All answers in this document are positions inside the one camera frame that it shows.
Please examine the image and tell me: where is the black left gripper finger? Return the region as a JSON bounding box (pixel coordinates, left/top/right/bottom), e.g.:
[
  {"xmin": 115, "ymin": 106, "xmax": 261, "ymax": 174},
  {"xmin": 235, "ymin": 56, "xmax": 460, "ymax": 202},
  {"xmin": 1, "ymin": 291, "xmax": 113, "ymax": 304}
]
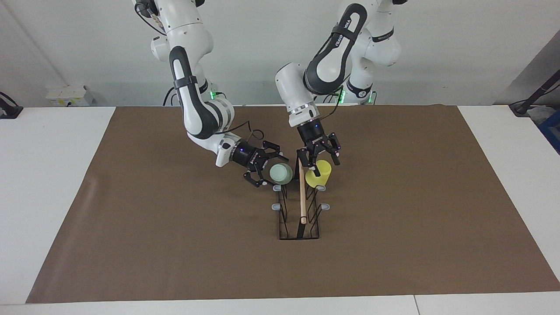
[
  {"xmin": 296, "ymin": 148, "xmax": 317, "ymax": 178},
  {"xmin": 325, "ymin": 132, "xmax": 343, "ymax": 166}
]

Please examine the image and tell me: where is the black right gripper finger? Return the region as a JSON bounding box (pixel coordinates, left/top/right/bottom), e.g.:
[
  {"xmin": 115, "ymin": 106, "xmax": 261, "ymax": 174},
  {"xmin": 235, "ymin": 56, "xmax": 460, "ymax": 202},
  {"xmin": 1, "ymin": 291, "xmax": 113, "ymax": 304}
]
[
  {"xmin": 243, "ymin": 171, "xmax": 269, "ymax": 189},
  {"xmin": 262, "ymin": 141, "xmax": 290, "ymax": 162}
]

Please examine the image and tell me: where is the yellow plastic cup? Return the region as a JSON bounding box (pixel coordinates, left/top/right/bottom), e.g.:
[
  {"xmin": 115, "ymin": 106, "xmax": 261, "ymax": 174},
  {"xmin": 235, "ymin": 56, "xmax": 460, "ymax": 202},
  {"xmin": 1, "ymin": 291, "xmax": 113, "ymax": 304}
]
[{"xmin": 305, "ymin": 159, "xmax": 333, "ymax": 190}]

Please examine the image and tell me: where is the pale green plastic cup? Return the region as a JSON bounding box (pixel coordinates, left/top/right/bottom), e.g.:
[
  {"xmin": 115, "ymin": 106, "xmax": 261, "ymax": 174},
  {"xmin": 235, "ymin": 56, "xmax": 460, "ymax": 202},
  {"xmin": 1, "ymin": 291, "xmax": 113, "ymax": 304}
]
[{"xmin": 269, "ymin": 162, "xmax": 294, "ymax": 186}]

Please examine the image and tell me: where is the brown table mat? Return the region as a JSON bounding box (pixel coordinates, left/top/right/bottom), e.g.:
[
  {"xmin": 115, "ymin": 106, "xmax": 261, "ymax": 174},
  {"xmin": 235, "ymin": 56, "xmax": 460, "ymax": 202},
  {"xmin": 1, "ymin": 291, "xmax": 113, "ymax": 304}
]
[{"xmin": 25, "ymin": 104, "xmax": 560, "ymax": 304}]

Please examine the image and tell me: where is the white power strip box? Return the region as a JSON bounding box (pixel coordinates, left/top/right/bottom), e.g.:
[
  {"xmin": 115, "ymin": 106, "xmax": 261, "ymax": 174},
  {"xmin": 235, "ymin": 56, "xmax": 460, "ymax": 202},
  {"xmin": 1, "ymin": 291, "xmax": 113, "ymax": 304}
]
[{"xmin": 45, "ymin": 85, "xmax": 95, "ymax": 107}]

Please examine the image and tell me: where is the black stand with pole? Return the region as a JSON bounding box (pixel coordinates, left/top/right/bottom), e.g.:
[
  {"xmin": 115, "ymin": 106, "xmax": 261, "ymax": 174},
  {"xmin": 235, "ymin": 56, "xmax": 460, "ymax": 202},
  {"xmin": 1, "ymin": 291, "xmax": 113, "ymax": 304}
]
[{"xmin": 508, "ymin": 69, "xmax": 560, "ymax": 117}]

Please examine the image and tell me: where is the blue box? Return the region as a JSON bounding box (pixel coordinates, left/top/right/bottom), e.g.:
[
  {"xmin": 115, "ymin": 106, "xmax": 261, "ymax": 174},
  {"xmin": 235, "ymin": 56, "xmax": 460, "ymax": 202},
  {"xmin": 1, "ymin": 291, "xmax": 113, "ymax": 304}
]
[{"xmin": 539, "ymin": 109, "xmax": 560, "ymax": 154}]

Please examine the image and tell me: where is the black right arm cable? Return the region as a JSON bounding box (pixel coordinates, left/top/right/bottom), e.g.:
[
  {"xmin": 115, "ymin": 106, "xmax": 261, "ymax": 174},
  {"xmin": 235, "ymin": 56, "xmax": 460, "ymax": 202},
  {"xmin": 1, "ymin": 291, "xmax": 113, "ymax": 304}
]
[{"xmin": 133, "ymin": 0, "xmax": 264, "ymax": 143}]

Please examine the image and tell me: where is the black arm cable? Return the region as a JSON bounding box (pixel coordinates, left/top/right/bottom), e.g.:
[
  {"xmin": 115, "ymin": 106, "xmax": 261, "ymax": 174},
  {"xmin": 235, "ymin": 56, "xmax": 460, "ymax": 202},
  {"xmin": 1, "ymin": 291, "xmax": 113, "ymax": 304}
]
[
  {"xmin": 317, "ymin": 85, "xmax": 347, "ymax": 122},
  {"xmin": 133, "ymin": 0, "xmax": 264, "ymax": 143}
]

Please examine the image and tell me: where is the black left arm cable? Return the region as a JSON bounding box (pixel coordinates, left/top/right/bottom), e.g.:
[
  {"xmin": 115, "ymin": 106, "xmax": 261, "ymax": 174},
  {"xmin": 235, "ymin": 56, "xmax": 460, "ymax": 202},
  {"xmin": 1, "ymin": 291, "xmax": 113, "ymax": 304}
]
[{"xmin": 317, "ymin": 85, "xmax": 347, "ymax": 122}]

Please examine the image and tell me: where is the black wire cup rack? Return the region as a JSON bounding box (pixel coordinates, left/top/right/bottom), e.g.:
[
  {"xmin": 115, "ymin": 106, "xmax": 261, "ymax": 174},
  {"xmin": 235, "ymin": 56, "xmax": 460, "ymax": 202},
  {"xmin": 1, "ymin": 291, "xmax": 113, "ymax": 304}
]
[{"xmin": 271, "ymin": 151, "xmax": 332, "ymax": 241}]

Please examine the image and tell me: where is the black base cable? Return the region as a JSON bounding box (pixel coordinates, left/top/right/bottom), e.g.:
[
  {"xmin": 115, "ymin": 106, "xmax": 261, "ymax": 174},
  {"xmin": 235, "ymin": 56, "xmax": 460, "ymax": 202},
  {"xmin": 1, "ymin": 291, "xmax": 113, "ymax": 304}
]
[{"xmin": 164, "ymin": 86, "xmax": 181, "ymax": 107}]

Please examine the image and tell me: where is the black clamp mount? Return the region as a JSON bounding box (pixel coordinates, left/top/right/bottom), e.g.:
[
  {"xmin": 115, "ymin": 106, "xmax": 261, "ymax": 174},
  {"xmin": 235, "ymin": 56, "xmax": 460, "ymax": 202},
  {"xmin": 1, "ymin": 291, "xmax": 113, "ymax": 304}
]
[{"xmin": 0, "ymin": 91, "xmax": 24, "ymax": 120}]

